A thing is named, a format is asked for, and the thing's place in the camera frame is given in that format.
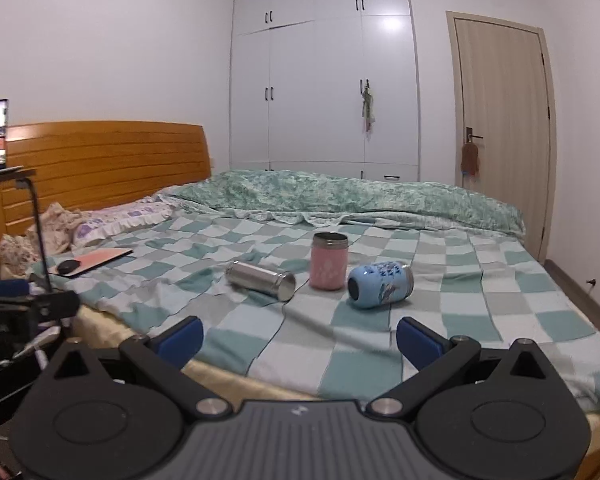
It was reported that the blue printed cup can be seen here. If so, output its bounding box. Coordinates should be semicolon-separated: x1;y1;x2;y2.
347;261;415;309

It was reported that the pink cup with paw prints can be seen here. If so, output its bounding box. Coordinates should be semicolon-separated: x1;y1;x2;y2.
309;232;349;292

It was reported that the black computer mouse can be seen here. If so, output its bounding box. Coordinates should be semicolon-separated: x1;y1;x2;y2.
56;259;81;275

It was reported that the cream crumpled cloth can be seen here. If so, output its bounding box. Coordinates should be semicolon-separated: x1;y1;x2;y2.
0;201;89;276

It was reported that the pink notebook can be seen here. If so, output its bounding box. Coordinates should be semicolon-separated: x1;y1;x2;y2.
50;248;133;278

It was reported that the purple floral pillow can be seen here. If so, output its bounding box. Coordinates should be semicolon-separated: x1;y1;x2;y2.
72;197;173;249

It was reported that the checkered green bed sheet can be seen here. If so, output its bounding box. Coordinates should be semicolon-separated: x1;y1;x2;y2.
50;213;600;412

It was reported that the stainless steel thermos bottle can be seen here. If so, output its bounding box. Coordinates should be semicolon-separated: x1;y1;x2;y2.
225;261;297;302

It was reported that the wooden orange headboard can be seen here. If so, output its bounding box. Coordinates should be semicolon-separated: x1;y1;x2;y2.
0;119;214;256

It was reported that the green floral duvet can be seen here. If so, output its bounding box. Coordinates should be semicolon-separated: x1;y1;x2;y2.
156;170;526;240

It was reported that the green hanging plant ornament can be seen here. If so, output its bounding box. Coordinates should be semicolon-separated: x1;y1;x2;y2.
362;84;375;133

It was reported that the beige wooden door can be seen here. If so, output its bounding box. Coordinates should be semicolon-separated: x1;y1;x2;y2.
446;11;557;261

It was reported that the white wardrobe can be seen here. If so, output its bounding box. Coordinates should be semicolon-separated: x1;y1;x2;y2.
230;0;420;182

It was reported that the black bedside table frame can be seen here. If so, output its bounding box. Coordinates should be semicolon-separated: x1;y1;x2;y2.
0;167;56;294

